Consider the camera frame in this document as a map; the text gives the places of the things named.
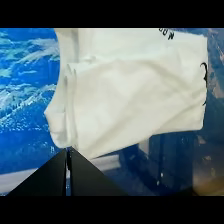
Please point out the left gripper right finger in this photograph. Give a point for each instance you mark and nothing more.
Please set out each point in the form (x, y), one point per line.
(90, 181)

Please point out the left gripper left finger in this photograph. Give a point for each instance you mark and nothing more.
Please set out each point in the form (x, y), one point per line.
(50, 180)

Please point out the white T-shirt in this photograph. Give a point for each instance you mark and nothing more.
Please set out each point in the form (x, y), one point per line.
(133, 90)

